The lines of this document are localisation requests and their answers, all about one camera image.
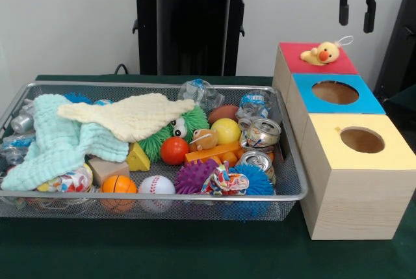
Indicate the dark green tablecloth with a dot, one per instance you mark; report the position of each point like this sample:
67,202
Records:
404,103
162,249

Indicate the orange toy basketball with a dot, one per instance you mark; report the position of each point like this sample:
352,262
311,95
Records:
118,184

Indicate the silver mesh bin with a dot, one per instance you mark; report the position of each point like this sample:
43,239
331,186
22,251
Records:
19,205

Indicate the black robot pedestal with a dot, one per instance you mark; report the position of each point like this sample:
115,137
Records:
195,32

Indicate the red ball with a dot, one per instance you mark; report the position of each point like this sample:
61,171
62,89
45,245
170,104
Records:
174,150

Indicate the white toy baseball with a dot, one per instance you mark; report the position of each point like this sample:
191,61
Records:
156,186

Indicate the brown plush bear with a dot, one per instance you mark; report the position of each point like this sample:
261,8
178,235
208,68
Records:
204,139

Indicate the cream waffle cloth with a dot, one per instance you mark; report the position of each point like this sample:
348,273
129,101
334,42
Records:
136,116

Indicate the colourful print cloth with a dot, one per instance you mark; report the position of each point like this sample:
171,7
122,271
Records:
224,179

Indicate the green fuzzy toy with eyes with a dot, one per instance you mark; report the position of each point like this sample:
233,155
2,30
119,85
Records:
156,145

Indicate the blue fuzzy ball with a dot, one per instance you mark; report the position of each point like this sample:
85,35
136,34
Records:
256,179

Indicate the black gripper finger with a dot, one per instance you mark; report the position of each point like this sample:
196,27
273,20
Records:
344,9
369,15

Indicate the black chair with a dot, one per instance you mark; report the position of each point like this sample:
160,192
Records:
399,48

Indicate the mint green waffle cloth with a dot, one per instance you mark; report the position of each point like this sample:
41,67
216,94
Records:
55,149

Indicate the purple spiky ball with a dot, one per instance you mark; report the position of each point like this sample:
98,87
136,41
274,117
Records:
191,178

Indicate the wooden three-hole box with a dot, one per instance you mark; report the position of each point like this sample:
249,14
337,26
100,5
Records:
357,201

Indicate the yellow plush duck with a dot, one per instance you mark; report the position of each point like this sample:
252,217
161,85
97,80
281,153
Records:
328,51

